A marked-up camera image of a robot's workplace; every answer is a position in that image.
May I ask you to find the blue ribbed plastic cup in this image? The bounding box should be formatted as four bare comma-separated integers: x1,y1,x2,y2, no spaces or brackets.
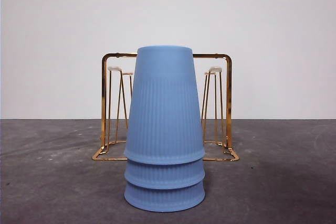
123,46,205,166
123,180,206,213
123,155,206,189

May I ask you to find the gold wire cup holder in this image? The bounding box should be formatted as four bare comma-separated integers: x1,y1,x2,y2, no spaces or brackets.
91,52,240,162

